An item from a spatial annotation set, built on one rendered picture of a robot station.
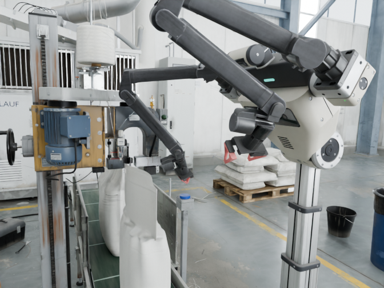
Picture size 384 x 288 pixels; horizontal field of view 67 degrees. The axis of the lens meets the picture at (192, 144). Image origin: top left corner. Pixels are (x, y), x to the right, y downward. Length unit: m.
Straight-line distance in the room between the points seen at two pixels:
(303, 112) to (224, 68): 0.37
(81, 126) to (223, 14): 0.78
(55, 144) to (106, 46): 0.47
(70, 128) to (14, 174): 3.17
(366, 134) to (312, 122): 8.71
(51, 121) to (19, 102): 2.92
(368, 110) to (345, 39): 2.12
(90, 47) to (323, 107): 0.95
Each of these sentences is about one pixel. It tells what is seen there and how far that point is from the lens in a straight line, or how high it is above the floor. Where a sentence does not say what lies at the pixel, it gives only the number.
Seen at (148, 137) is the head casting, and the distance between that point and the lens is 1.61.
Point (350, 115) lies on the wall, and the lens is 9.40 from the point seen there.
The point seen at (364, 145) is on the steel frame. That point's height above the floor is 0.26.
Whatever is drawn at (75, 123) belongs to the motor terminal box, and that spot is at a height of 1.27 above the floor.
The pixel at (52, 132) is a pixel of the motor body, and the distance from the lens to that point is 1.34.
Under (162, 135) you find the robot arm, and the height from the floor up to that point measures 1.21.
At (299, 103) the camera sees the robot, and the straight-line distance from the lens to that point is 1.02.
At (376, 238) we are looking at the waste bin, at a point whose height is 0.26.
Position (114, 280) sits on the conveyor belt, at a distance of 1.82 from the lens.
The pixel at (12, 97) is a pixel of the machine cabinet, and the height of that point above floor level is 1.37.
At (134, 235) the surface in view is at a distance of 1.28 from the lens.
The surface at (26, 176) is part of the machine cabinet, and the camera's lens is 4.38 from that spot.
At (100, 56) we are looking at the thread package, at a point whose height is 1.56.
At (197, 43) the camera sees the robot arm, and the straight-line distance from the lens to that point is 0.74.
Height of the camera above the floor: 1.37
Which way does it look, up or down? 8 degrees down
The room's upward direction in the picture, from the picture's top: 2 degrees clockwise
